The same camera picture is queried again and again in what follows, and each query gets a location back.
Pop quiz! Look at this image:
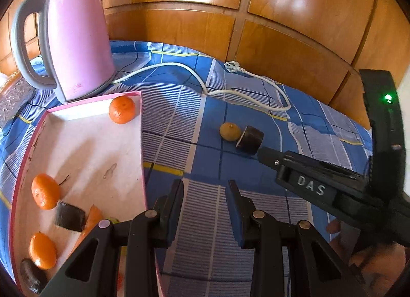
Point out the glittery tissue box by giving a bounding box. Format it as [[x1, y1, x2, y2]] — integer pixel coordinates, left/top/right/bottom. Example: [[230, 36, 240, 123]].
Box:
[[0, 74, 36, 124]]

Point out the pink electric kettle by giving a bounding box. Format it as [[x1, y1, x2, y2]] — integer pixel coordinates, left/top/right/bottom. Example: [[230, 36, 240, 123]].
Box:
[[11, 0, 116, 103]]

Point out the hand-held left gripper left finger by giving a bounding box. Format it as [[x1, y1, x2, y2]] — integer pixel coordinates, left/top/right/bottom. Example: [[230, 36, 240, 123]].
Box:
[[40, 179, 184, 297]]

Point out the orange carrot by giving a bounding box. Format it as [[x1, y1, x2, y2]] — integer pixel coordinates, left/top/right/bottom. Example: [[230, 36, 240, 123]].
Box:
[[67, 205, 104, 257]]

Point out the pink shallow tray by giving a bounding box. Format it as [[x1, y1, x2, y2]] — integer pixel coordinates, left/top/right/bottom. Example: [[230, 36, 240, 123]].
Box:
[[8, 91, 167, 297]]

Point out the orange mandarin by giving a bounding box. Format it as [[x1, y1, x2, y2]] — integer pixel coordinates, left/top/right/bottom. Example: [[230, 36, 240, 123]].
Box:
[[108, 95, 136, 124], [31, 173, 61, 210]]

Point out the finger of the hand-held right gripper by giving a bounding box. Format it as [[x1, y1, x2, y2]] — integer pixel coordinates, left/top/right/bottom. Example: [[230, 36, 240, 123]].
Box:
[[275, 166, 386, 225], [257, 146, 370, 190]]

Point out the orange oval tomato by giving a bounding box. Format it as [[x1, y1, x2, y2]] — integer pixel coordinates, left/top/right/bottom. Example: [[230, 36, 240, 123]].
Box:
[[29, 232, 57, 270]]

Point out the person's right hand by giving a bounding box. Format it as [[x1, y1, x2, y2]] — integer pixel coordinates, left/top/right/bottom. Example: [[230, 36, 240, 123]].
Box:
[[326, 219, 409, 297]]

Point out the small dark cut piece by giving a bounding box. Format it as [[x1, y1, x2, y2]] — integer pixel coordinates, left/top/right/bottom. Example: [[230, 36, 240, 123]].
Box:
[[236, 125, 264, 155]]

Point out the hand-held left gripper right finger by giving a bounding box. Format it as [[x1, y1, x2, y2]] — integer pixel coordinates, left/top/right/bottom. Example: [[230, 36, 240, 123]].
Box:
[[225, 180, 362, 297]]

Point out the dark cut piece pale top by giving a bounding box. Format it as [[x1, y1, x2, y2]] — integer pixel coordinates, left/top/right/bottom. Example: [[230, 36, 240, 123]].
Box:
[[54, 201, 86, 232]]

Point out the white power cable with plug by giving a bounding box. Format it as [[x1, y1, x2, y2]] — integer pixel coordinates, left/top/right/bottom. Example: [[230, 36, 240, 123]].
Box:
[[112, 61, 292, 112]]

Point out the small yellowish round fruit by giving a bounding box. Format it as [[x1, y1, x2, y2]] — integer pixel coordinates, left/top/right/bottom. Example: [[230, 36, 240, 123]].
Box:
[[219, 122, 241, 141]]

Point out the blue plaid blanket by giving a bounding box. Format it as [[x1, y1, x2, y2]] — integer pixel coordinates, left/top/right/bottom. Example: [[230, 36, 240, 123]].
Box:
[[0, 40, 374, 297]]

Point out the dark brown round fruit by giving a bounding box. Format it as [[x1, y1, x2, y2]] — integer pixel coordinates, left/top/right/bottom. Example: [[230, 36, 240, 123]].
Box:
[[20, 259, 48, 295]]

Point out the wooden panelled wardrobe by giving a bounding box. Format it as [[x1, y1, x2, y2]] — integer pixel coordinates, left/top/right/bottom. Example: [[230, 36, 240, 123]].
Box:
[[0, 0, 410, 131]]

